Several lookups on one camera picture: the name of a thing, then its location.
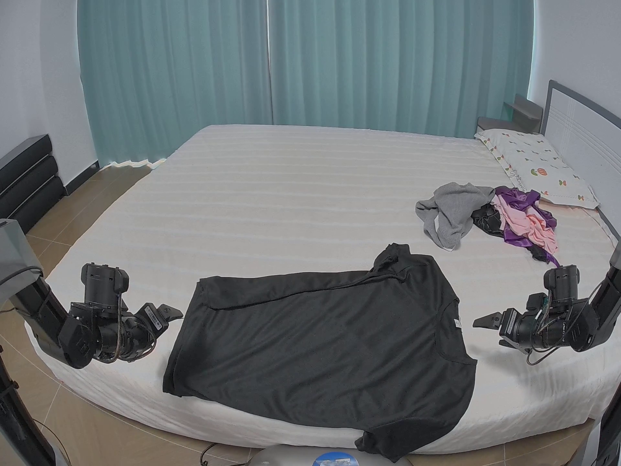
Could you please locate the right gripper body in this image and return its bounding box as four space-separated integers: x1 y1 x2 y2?
499 307 552 354

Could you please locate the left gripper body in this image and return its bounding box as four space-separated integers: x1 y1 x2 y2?
121 303 170 360

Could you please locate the black T-shirt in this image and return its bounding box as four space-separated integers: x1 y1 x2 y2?
162 243 478 456

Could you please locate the pile of clothes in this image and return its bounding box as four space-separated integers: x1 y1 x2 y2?
472 186 560 267

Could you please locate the bed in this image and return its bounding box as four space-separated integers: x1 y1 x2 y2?
24 80 621 455

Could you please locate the grey garment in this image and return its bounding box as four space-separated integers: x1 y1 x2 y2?
415 183 496 252

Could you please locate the white printed pillow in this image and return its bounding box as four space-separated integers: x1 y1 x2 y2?
474 128 601 210

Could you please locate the black chest of drawers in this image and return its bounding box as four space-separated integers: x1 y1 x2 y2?
0 134 66 234

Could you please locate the grey bedside table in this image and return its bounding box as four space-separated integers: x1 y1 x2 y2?
476 94 544 139

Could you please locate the blue-green curtain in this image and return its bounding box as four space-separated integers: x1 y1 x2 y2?
267 0 534 139
78 0 271 170

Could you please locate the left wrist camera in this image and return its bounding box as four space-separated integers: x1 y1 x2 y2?
69 262 131 321

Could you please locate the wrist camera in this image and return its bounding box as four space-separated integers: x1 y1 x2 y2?
69 262 131 321
526 265 581 316

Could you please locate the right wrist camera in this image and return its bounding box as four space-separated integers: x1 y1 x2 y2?
526 265 581 316

